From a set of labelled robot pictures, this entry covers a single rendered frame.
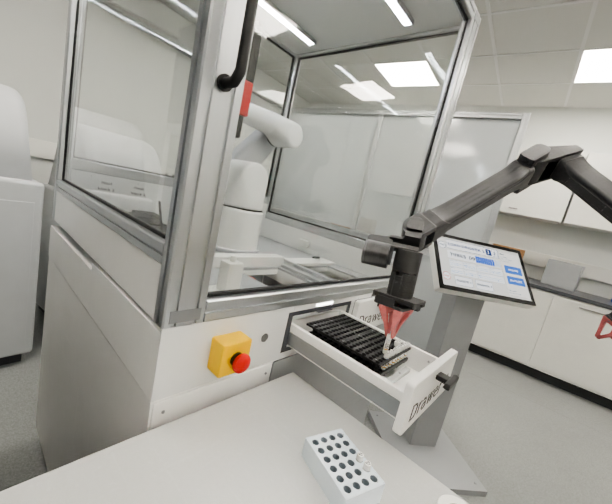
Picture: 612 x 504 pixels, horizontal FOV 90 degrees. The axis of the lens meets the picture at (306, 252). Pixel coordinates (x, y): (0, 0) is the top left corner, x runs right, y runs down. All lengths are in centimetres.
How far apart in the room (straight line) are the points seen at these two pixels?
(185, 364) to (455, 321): 140
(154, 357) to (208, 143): 39
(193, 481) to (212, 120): 57
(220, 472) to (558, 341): 350
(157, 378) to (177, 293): 16
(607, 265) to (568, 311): 90
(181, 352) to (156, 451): 16
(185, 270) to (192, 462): 32
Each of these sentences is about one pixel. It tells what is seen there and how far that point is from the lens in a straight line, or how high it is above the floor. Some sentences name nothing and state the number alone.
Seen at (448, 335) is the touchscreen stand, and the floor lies 70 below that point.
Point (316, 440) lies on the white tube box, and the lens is 66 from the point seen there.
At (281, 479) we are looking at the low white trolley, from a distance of 64.
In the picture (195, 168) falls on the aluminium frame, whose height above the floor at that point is 123.
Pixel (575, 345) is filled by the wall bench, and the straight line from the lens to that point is 385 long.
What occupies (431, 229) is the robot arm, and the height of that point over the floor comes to 121.
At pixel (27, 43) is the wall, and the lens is 371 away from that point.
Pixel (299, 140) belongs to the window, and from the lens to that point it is 71.
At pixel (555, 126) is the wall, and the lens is 464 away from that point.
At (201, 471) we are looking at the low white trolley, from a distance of 63.
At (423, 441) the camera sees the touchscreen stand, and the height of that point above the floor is 7.
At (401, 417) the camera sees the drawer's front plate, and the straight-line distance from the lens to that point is 69.
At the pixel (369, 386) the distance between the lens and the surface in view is 72.
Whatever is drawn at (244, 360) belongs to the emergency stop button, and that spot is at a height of 89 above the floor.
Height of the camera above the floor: 122
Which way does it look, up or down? 10 degrees down
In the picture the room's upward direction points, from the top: 13 degrees clockwise
